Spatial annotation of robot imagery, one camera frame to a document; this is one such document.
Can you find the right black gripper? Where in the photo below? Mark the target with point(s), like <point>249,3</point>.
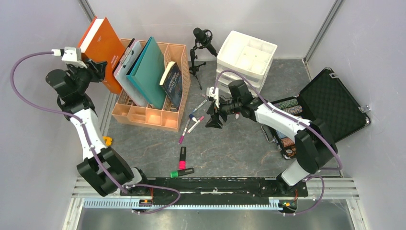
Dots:
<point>214,121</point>

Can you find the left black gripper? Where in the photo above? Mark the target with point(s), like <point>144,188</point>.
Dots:
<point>95,71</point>

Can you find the printed white paper sheet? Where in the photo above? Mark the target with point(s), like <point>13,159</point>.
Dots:
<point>122,73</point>

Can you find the orange book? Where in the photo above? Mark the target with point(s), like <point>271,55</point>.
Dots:
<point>101,44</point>

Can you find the black clipboard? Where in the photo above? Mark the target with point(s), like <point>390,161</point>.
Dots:
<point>129,48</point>

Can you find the dark blue hardcover book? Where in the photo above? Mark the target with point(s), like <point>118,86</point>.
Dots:
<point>171,83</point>

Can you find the white plastic drawer unit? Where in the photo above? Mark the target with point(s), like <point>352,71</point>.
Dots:
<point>247,55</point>

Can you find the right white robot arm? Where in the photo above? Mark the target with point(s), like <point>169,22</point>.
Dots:
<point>312,139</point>

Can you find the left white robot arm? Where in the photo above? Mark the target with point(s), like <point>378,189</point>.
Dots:
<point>102,167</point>

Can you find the pink white marker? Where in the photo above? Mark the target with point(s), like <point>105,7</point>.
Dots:
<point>195,124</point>

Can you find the clear barrel pen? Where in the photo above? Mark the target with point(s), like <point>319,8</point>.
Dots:
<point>199,106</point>

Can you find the blue cap white marker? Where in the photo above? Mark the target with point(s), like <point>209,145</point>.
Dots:
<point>192,117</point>

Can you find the magenta marker pen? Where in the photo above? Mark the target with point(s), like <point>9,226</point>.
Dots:
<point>184,131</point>

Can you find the green file folder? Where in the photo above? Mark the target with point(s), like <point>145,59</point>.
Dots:
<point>147,73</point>

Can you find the green highlighter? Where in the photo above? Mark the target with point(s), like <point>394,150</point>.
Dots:
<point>181,172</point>

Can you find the yellow orange block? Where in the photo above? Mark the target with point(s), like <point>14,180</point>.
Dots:
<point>107,140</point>

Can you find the black open carrying case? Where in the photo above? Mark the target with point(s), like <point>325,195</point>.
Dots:
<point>327,98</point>

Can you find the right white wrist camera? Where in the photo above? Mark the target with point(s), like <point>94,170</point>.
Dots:
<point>213,95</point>

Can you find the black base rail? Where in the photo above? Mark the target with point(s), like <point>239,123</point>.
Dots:
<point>218,190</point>

